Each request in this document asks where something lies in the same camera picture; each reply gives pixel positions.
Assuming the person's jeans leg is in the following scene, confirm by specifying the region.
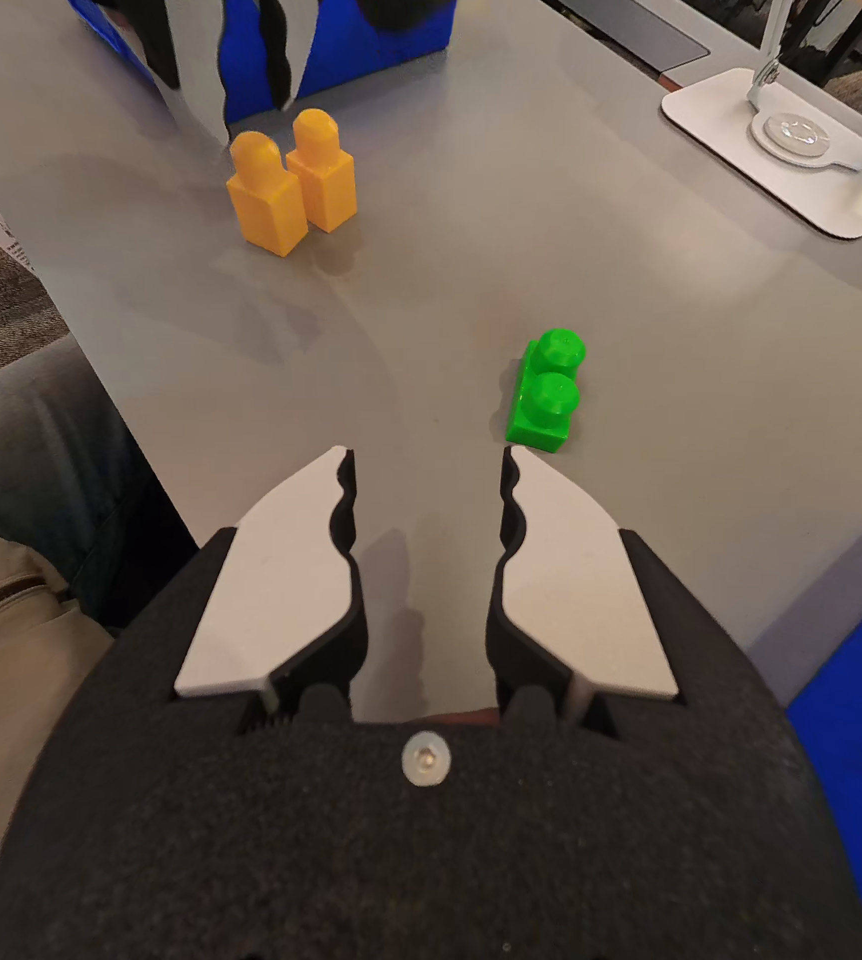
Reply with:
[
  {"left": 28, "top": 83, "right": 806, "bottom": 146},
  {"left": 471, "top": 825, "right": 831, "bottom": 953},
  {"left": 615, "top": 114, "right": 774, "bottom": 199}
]
[{"left": 0, "top": 333, "right": 199, "bottom": 631}]

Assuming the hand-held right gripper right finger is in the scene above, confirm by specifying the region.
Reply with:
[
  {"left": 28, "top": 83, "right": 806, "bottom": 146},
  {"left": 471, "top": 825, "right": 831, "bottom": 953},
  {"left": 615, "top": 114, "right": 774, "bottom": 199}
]
[{"left": 487, "top": 446, "right": 682, "bottom": 706}]

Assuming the orange mega block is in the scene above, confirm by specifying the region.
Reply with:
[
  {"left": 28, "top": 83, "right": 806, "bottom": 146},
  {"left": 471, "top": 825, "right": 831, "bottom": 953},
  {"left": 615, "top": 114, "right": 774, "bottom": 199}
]
[
  {"left": 284, "top": 107, "right": 360, "bottom": 234},
  {"left": 227, "top": 131, "right": 312, "bottom": 259}
]

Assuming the white board stand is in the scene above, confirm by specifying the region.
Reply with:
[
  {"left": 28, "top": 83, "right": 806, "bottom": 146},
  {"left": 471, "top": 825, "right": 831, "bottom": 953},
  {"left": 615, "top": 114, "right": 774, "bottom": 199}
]
[{"left": 661, "top": 0, "right": 862, "bottom": 241}]

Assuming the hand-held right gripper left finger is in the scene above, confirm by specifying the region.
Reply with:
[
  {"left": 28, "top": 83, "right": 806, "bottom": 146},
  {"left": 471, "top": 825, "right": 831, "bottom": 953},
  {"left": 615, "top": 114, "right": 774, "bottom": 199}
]
[{"left": 175, "top": 446, "right": 369, "bottom": 700}]

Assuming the person's beige jacket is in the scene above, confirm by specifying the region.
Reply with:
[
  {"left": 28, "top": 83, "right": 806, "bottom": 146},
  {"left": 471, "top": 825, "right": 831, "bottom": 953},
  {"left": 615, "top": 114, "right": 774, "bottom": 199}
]
[{"left": 0, "top": 510, "right": 117, "bottom": 934}]

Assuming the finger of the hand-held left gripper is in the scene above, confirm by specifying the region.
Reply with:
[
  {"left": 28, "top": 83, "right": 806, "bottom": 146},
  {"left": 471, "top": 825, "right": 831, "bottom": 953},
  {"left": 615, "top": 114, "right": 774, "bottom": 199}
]
[
  {"left": 256, "top": 0, "right": 330, "bottom": 114},
  {"left": 161, "top": 0, "right": 249, "bottom": 147}
]

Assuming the blue storage bin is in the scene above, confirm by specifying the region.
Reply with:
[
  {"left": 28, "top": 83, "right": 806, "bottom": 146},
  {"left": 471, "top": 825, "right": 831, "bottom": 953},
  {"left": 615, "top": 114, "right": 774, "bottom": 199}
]
[
  {"left": 784, "top": 570, "right": 862, "bottom": 960},
  {"left": 71, "top": 0, "right": 459, "bottom": 124}
]

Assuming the green mega block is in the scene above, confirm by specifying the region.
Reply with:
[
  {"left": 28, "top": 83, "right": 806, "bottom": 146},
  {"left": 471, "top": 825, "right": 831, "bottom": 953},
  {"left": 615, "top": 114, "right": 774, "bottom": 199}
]
[{"left": 505, "top": 327, "right": 588, "bottom": 454}]

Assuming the black flat panel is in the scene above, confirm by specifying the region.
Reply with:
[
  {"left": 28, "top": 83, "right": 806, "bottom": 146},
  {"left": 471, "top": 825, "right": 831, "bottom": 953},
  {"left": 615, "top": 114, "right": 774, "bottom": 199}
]
[{"left": 551, "top": 0, "right": 711, "bottom": 70}]

